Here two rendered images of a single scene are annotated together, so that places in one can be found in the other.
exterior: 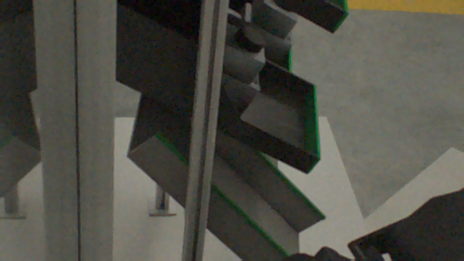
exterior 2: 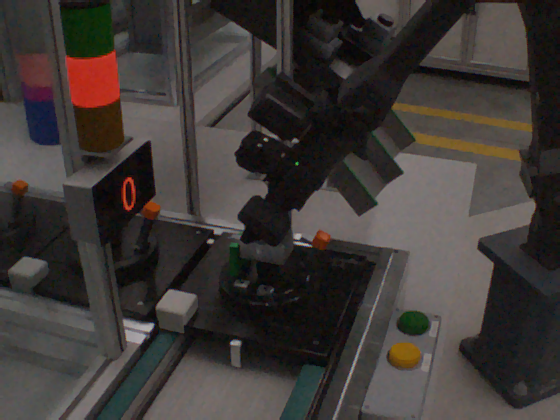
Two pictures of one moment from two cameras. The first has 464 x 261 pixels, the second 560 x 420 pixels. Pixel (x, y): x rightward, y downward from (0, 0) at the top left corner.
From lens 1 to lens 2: 0.54 m
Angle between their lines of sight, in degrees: 25
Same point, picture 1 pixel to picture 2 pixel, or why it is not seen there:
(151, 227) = (318, 194)
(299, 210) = (386, 165)
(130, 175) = not seen: hidden behind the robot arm
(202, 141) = (283, 65)
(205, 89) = (280, 26)
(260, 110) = (340, 67)
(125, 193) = not seen: hidden behind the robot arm
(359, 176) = not seen: outside the picture
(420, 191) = (520, 211)
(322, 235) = (431, 218)
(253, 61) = (327, 26)
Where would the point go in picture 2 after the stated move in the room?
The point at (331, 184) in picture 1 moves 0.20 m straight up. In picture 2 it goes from (456, 196) to (467, 109)
